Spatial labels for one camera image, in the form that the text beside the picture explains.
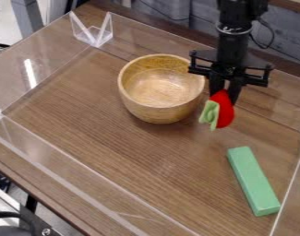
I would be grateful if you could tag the grey post behind table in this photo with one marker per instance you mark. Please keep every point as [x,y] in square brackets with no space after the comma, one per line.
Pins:
[26,11]

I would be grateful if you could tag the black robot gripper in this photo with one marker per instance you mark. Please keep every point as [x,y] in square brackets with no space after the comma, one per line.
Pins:
[233,63]

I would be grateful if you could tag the red felt fruit green leaf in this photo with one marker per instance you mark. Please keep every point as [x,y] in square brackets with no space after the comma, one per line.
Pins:
[217,113]

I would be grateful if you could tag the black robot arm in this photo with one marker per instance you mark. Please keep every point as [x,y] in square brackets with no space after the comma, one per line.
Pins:
[237,15]

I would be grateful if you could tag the clear acrylic corner bracket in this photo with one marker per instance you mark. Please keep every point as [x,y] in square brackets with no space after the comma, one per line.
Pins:
[93,35]

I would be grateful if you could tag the clear acrylic enclosure wall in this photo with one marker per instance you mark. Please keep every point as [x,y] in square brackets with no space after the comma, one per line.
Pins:
[118,176]

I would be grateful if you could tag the black equipment under table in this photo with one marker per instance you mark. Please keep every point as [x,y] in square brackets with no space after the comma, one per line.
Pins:
[19,220]

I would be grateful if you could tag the light wooden bowl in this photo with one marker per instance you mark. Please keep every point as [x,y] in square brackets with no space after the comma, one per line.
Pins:
[158,91]

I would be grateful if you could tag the green rectangular block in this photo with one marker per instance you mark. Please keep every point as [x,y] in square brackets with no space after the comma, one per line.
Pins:
[258,192]

